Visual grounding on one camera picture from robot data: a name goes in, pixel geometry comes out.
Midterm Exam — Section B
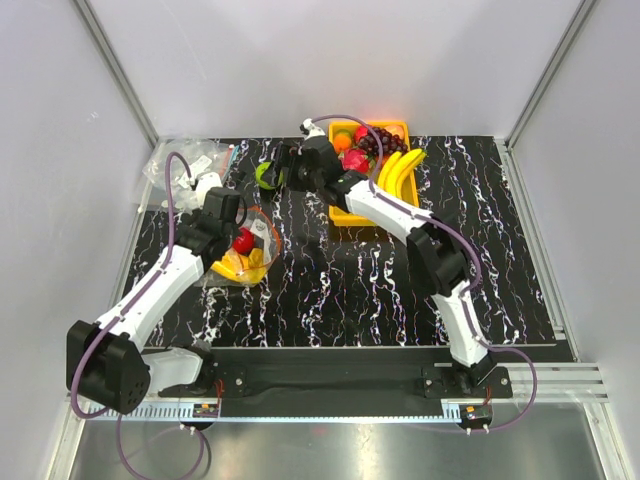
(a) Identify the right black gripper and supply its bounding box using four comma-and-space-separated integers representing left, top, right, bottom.
260, 145, 323, 195

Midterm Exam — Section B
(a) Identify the green apple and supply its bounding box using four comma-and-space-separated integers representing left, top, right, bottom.
255, 162, 283, 191

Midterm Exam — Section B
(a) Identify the red apple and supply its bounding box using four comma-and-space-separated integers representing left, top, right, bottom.
232, 227, 255, 255

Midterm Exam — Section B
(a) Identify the yellow banana bunch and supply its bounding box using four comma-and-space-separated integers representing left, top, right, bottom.
211, 249, 267, 284
377, 148, 427, 198

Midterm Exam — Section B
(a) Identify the clear zip bag orange zipper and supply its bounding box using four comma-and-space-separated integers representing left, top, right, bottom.
196, 206, 281, 287

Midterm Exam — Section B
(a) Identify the yellow mango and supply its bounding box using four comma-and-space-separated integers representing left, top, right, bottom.
248, 248, 264, 268

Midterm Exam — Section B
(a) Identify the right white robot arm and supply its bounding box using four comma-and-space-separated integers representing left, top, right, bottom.
261, 136, 496, 397

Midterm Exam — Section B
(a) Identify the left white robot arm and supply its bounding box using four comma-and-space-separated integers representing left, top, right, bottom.
66, 187, 246, 419

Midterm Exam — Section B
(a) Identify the stack of clear zip bags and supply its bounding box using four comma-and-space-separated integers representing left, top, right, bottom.
142, 138, 239, 211

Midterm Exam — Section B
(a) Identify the orange fruit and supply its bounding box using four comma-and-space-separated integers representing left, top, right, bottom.
333, 130, 353, 154

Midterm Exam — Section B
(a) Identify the pink dragon fruit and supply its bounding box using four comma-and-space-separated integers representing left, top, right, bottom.
341, 149, 370, 174

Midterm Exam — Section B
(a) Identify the red peach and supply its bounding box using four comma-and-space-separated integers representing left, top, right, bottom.
353, 126, 370, 144

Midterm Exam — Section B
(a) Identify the dark purple grape bunch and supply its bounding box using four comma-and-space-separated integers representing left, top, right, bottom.
356, 125, 408, 156

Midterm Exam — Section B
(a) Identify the yellow banana bunch in tray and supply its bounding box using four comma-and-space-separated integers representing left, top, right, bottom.
377, 148, 427, 198

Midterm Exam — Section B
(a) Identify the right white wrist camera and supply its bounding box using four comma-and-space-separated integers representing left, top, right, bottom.
300, 118, 326, 141

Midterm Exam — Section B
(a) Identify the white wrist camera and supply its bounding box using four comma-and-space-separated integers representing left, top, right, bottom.
300, 118, 326, 141
192, 172, 222, 204

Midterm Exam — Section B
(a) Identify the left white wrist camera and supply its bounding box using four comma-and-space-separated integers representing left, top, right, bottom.
192, 172, 222, 204

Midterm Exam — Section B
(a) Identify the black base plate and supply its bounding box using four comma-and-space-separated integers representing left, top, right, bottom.
160, 346, 513, 400

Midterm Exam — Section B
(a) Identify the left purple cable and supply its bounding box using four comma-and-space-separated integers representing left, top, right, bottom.
69, 152, 211, 476

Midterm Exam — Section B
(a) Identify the purple cable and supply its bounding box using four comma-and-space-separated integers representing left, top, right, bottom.
69, 152, 211, 476
304, 114, 539, 434

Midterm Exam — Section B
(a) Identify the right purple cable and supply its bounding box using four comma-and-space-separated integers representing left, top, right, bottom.
304, 114, 539, 434

